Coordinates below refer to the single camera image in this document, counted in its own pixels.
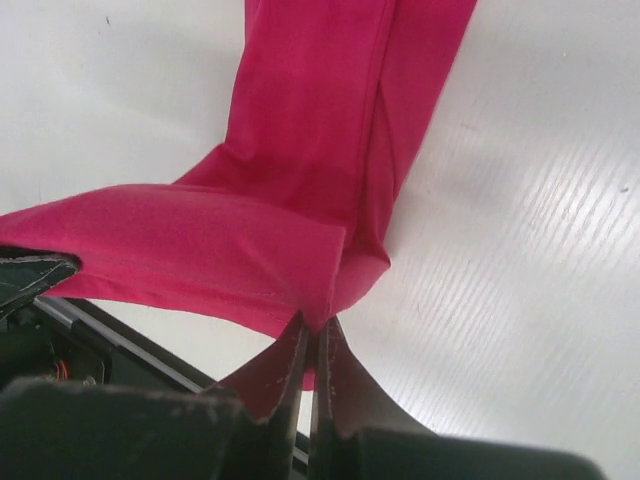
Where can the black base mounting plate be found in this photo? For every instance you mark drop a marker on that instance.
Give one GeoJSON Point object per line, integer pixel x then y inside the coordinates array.
{"type": "Point", "coordinates": [85, 397]}

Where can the pink t shirt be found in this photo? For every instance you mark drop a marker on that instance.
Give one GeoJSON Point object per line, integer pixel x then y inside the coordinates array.
{"type": "Point", "coordinates": [288, 214]}

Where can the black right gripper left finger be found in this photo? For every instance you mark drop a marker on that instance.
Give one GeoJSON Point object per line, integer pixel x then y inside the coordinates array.
{"type": "Point", "coordinates": [269, 387]}

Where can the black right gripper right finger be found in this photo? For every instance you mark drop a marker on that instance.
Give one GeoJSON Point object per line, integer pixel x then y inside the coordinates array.
{"type": "Point", "coordinates": [358, 430]}

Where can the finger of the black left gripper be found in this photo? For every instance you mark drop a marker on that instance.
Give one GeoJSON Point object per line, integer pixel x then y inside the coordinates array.
{"type": "Point", "coordinates": [27, 274]}

